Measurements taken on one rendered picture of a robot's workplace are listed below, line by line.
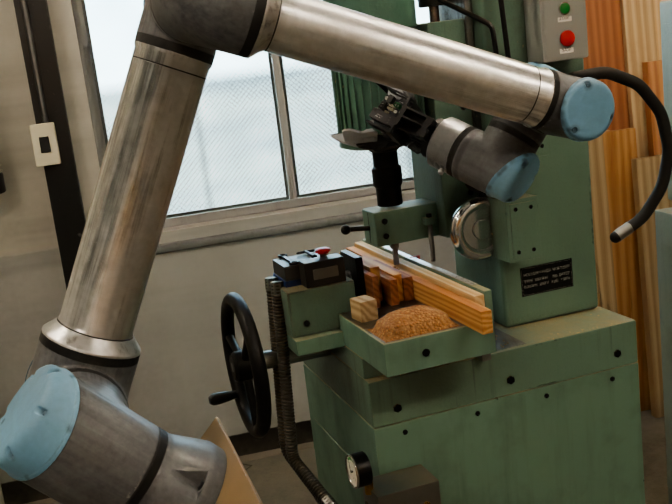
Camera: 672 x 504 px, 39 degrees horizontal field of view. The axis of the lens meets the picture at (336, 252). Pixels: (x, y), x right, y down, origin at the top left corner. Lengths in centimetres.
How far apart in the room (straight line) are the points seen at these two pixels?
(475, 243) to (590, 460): 50
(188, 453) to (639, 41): 258
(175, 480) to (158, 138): 47
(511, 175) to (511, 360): 46
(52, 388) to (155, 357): 204
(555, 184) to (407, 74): 70
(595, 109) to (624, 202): 198
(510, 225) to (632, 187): 163
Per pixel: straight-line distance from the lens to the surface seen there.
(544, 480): 196
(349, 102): 181
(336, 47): 128
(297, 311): 177
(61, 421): 126
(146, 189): 137
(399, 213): 187
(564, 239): 197
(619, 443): 203
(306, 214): 326
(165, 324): 326
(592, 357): 193
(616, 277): 341
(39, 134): 305
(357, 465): 169
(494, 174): 152
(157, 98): 136
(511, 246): 180
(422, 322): 163
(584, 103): 141
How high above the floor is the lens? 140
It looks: 12 degrees down
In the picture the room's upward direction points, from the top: 7 degrees counter-clockwise
